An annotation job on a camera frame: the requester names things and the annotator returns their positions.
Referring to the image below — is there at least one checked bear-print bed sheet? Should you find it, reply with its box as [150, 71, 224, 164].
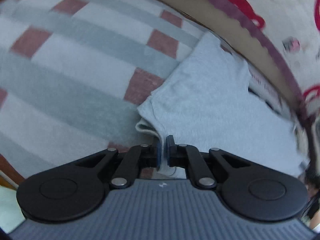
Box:
[0, 0, 285, 180]

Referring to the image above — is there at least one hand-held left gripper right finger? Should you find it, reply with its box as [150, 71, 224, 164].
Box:
[166, 135, 252, 189]

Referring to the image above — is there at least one cream bear-print cloth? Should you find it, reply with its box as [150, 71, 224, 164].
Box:
[175, 0, 320, 155]

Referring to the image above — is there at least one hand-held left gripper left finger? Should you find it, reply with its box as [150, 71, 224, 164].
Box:
[75, 140, 162, 189]

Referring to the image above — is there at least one light grey shirt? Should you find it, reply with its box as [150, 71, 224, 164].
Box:
[136, 31, 310, 178]

